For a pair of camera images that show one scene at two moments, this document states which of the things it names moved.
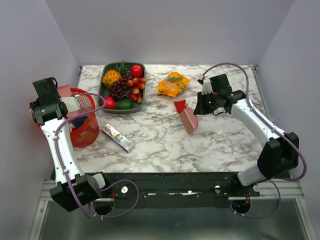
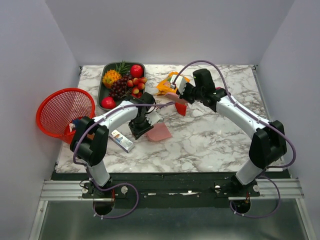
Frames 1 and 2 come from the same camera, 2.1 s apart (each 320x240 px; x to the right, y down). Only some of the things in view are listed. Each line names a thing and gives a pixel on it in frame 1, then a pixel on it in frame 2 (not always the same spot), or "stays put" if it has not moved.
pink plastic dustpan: [65, 91] → [159, 132]
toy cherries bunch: [137, 84] stays put
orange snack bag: [174, 84] stays put
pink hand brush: [189, 120] → [175, 97]
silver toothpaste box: [117, 138] stays put
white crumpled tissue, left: [71, 126] stays put
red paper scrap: [180, 105] stays put
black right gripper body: [208, 102] → [191, 93]
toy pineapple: [110, 76] stays put
